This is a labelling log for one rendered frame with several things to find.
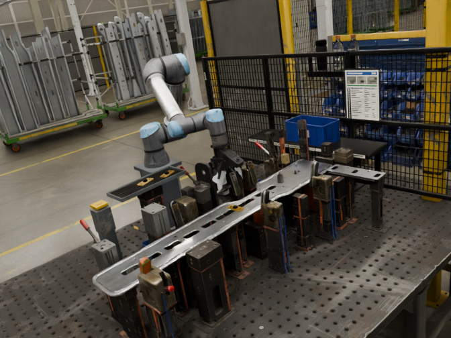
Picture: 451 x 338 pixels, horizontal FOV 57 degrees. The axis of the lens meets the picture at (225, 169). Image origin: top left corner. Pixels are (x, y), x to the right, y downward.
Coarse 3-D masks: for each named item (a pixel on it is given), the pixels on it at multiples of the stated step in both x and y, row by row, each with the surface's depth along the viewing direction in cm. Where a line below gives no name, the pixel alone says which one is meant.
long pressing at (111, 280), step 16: (304, 160) 241; (272, 176) 225; (288, 176) 222; (304, 176) 219; (256, 192) 209; (288, 192) 204; (224, 208) 198; (256, 208) 194; (192, 224) 187; (224, 224) 183; (160, 240) 178; (176, 240) 176; (192, 240) 174; (128, 256) 168; (144, 256) 167; (160, 256) 166; (176, 256) 164; (112, 272) 160; (112, 288) 150; (128, 288) 149
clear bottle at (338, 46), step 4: (336, 36) 249; (336, 40) 250; (340, 40) 250; (336, 44) 250; (340, 44) 249; (336, 48) 250; (340, 48) 250; (336, 56) 252; (340, 56) 251; (336, 60) 253; (340, 60) 252; (336, 64) 254; (340, 64) 253; (344, 64) 255; (336, 68) 255; (340, 68) 254
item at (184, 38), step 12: (180, 0) 820; (180, 12) 829; (180, 24) 842; (180, 36) 840; (192, 48) 858; (192, 60) 864; (192, 72) 869; (192, 84) 880; (192, 96) 894; (192, 108) 895
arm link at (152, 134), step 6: (144, 126) 236; (150, 126) 232; (156, 126) 231; (162, 126) 235; (144, 132) 230; (150, 132) 230; (156, 132) 232; (162, 132) 233; (144, 138) 232; (150, 138) 231; (156, 138) 232; (162, 138) 234; (144, 144) 234; (150, 144) 232; (156, 144) 233; (162, 144) 237; (150, 150) 234
